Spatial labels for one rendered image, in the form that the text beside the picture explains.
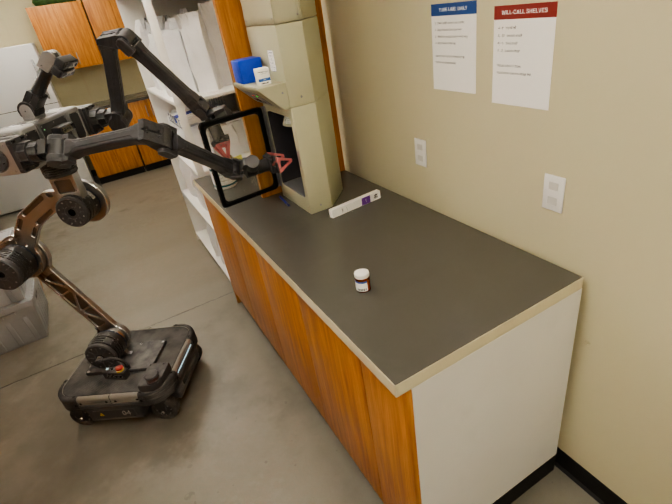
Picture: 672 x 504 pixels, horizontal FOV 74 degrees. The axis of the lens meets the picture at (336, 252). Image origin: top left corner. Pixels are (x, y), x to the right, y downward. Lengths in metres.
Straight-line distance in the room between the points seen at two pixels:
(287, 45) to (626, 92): 1.14
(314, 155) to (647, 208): 1.21
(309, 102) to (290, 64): 0.16
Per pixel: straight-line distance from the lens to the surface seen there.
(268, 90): 1.83
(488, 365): 1.37
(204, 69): 3.08
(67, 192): 2.26
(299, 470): 2.20
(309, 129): 1.92
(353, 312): 1.37
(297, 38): 1.87
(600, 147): 1.40
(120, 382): 2.61
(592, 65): 1.38
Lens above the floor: 1.78
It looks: 30 degrees down
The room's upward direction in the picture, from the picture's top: 10 degrees counter-clockwise
